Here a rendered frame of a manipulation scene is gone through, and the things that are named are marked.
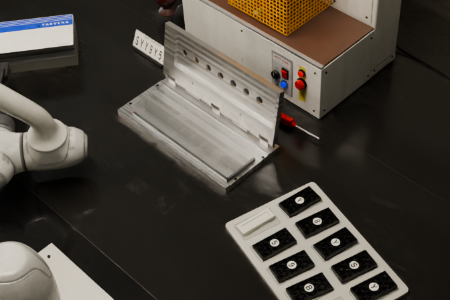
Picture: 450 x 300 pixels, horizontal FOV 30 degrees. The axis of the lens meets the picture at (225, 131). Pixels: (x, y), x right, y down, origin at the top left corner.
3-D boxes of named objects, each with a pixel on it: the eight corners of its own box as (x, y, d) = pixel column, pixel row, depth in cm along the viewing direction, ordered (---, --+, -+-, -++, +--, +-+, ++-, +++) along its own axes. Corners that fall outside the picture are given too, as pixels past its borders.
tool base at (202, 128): (118, 115, 243) (116, 106, 240) (171, 80, 252) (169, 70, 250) (226, 193, 220) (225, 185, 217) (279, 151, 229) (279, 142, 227)
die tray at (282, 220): (223, 226, 212) (223, 223, 211) (313, 183, 221) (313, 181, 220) (313, 347, 187) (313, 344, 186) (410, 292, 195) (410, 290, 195)
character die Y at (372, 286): (349, 290, 196) (349, 287, 195) (384, 273, 198) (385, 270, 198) (361, 306, 192) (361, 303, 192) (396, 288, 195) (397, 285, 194)
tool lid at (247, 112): (165, 23, 237) (169, 21, 239) (163, 78, 249) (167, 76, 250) (280, 93, 214) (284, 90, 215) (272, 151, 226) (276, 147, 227)
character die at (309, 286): (285, 290, 196) (285, 288, 196) (321, 274, 199) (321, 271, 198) (295, 307, 193) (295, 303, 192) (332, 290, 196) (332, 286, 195)
